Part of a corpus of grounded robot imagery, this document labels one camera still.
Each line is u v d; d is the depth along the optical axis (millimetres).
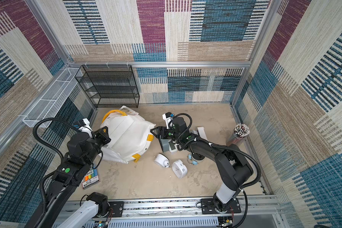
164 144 871
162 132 744
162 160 836
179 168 780
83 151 491
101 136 593
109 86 1089
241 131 822
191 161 877
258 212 726
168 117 776
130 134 942
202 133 953
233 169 457
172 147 922
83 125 576
